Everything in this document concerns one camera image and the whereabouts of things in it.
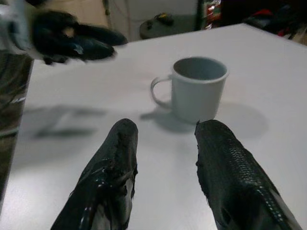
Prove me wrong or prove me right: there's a grey round stool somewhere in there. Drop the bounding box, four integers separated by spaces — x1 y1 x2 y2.
139 13 198 40

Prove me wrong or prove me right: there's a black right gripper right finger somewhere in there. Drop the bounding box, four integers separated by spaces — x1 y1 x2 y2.
194 119 303 230

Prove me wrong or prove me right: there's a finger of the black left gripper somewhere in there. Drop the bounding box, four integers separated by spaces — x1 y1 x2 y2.
69 39 118 64
76 23 129 46

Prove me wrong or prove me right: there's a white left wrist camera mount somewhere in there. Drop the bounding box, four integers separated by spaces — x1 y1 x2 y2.
0 0 36 57

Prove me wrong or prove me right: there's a yellow black tool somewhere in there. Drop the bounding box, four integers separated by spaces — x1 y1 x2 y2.
153 13 175 25

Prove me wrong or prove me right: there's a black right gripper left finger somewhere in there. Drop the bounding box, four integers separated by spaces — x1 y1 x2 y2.
50 118 139 230

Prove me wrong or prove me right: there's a black red bag pile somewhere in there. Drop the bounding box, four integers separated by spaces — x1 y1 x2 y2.
222 0 307 46

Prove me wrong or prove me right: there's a white mug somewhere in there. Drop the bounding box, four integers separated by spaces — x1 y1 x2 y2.
150 56 230 125

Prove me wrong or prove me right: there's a red snack package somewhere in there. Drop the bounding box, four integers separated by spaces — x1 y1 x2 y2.
203 0 223 27

